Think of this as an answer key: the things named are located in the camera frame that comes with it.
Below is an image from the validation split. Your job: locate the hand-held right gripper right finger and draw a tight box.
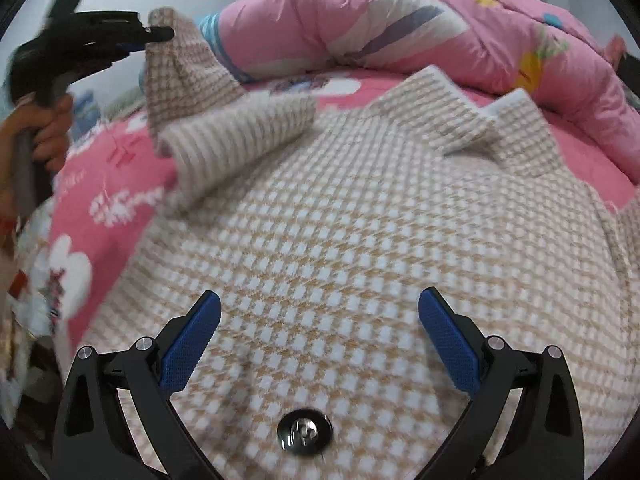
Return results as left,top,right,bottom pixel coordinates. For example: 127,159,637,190
418,287,586,480

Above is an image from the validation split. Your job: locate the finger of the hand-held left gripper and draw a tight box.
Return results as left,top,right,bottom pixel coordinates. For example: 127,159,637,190
85,42,148,68
90,10,175,45

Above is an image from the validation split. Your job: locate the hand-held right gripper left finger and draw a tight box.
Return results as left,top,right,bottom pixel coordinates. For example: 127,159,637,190
51,290,222,480

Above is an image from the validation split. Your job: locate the beige checked knit sweater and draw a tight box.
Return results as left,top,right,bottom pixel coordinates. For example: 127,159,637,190
77,7,640,480

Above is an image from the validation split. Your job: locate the person's left hand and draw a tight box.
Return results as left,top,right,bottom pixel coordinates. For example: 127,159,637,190
0,94,74,181

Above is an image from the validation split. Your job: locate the pink printed bed sheet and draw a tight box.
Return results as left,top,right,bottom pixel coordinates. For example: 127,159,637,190
10,67,636,376

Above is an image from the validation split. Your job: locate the pink printed quilt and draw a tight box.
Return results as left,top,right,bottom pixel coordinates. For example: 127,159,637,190
197,0,640,183

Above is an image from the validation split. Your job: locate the black headboard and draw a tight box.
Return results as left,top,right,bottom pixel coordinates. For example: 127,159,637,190
617,55,640,111

